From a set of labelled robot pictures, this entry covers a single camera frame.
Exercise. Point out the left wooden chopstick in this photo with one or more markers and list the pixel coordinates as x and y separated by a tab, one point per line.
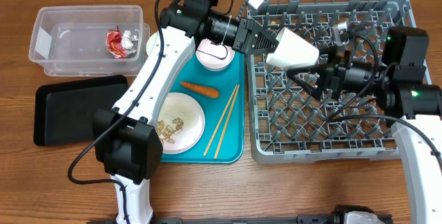
220	120

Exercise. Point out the wooden chopstick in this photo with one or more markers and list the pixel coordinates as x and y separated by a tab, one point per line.
230	107
220	120

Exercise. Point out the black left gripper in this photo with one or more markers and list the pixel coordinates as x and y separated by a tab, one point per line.
244	28

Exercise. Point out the white small bowl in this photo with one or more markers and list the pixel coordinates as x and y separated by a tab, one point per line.
151	43

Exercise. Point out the orange carrot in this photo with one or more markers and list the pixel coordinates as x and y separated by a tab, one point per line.
202	90

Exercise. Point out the teal plastic tray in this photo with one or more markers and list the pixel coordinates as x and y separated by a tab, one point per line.
224	81

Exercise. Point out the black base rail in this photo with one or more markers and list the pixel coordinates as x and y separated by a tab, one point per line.
334	218

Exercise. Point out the white paper cup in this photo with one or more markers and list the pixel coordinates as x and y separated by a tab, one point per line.
292	51

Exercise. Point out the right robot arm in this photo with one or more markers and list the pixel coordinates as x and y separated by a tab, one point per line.
411	108

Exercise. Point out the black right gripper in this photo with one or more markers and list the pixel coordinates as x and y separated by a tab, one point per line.
333	77

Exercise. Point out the pink shallow bowl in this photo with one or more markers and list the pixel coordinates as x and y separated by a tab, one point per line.
214	57

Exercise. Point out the white plate with peanuts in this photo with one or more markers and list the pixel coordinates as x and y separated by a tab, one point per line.
180	124

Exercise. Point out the clear plastic bin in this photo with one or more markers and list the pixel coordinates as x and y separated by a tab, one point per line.
69	41

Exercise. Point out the right wooden chopstick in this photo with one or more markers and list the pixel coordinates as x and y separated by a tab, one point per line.
230	107

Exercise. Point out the red snack wrapper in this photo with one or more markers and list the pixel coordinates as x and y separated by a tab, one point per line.
120	44

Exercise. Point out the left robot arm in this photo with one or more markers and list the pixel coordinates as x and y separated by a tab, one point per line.
126	141

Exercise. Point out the grey dishwasher rack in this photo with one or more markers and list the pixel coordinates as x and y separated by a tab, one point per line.
287	124

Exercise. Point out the black plastic tray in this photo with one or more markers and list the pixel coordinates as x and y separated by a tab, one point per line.
64	111

